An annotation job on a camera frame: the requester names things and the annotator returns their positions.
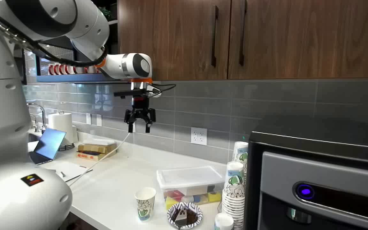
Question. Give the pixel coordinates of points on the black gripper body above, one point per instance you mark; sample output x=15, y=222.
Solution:
x=139, y=112

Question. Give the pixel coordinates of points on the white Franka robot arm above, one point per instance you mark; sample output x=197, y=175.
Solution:
x=5, y=127

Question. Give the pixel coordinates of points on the clear plastic storage container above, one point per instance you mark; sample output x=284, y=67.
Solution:
x=192, y=193

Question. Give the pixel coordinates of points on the white paper towel roll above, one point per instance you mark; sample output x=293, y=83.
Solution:
x=61, y=125

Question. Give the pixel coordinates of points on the red toy block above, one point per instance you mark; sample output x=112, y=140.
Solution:
x=175, y=194

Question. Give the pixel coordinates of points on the white paper sheet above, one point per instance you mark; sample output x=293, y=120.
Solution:
x=69, y=168

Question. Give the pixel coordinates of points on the printed paper cup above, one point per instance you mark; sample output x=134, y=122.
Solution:
x=144, y=203

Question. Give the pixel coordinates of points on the row of red white cups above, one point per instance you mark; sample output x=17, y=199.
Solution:
x=70, y=69

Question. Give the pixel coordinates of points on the wooden cabinet door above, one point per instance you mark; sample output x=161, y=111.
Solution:
x=175, y=38
x=312, y=38

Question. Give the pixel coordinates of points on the foil dish with dark food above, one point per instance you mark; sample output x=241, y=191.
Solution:
x=184, y=214

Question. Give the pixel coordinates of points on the small upturned paper cup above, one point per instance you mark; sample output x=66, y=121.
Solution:
x=224, y=221

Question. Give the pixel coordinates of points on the black and silver coffee machine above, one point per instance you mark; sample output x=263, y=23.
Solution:
x=319, y=178

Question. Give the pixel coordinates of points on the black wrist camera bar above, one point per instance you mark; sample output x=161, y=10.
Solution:
x=126, y=93

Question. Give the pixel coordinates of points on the small white wall outlet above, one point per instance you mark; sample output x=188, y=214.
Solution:
x=88, y=118
x=98, y=120

